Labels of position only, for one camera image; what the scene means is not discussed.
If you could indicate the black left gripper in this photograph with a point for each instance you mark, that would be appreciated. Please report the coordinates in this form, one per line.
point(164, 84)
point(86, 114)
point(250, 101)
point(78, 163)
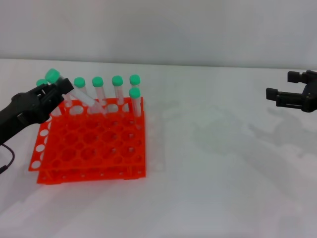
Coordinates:
point(24, 109)

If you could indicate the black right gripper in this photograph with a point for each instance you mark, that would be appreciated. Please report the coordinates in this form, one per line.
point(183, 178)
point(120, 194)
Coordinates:
point(312, 96)

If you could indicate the orange plastic test tube rack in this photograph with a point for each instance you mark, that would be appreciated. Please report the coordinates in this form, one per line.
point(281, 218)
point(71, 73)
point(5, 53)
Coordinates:
point(99, 138)

